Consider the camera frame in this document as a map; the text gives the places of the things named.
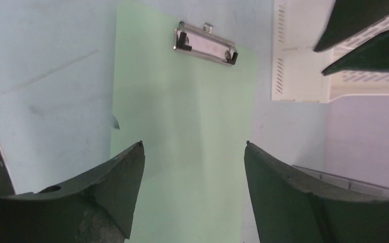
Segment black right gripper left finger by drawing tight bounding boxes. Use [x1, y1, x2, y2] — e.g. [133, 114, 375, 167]
[0, 141, 145, 242]

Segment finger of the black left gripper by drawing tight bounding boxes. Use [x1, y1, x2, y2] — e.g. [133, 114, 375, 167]
[313, 1, 389, 53]
[321, 30, 389, 75]

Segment green clipboard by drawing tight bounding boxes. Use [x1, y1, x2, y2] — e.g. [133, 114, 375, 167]
[110, 1, 258, 242]

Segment transparent grey drawer box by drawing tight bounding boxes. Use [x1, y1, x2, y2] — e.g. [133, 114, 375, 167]
[293, 165, 389, 197]

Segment white file organizer rack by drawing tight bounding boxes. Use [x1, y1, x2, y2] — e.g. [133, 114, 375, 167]
[271, 0, 389, 103]

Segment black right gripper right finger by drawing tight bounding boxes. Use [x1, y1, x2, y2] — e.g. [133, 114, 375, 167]
[244, 142, 389, 242]

